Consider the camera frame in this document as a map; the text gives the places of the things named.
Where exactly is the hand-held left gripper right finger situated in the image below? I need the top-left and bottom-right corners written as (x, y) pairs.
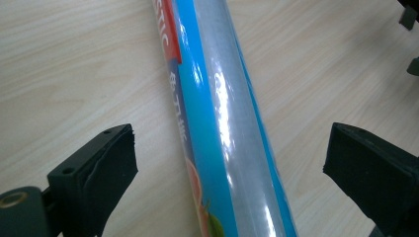
top-left (322, 121), bottom-right (419, 237)

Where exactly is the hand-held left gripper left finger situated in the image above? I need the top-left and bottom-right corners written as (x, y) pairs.
top-left (46, 123), bottom-right (139, 237)

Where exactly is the blue plastic wrap roll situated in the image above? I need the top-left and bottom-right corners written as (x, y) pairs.
top-left (151, 0), bottom-right (299, 237)

